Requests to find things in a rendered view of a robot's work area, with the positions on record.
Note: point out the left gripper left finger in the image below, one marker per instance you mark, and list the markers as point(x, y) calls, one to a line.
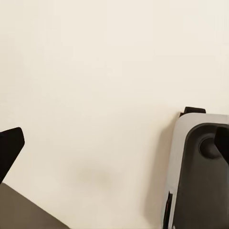
point(11, 143)

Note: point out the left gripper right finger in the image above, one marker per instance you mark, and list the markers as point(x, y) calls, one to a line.
point(222, 142)

